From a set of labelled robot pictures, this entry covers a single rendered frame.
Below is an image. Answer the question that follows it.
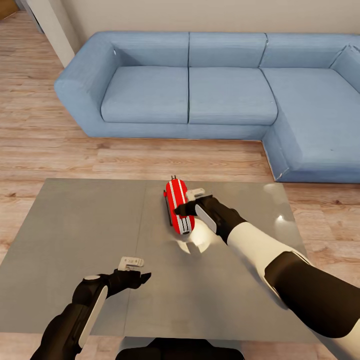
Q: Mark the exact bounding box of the radio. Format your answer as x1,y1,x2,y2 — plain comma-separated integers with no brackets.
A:
163,176,195,235

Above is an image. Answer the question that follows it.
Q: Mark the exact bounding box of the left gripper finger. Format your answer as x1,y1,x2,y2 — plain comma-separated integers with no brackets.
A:
139,272,152,286

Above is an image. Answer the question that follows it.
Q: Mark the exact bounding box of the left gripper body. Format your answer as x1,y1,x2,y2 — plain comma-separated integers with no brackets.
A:
113,268,141,293

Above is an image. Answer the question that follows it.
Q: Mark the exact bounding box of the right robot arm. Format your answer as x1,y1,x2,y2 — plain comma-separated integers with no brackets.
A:
173,188,360,360

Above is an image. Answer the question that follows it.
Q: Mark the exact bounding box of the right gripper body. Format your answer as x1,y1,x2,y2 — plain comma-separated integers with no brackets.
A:
178,202,197,217

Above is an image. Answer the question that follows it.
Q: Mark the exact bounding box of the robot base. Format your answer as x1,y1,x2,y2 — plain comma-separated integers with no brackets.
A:
115,336,245,360

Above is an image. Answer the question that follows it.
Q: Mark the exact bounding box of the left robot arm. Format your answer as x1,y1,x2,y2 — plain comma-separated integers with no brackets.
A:
30,256,152,360

